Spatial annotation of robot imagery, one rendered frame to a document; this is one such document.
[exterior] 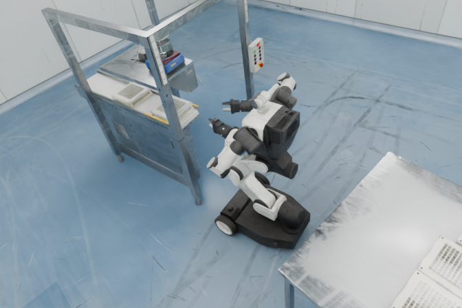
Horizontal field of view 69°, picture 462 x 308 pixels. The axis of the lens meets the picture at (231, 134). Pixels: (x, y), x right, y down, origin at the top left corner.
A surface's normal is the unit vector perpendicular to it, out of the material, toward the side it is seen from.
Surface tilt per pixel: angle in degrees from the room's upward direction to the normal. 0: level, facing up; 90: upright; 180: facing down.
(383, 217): 0
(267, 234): 0
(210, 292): 0
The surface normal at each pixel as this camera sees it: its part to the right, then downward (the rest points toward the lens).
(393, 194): -0.12, -0.73
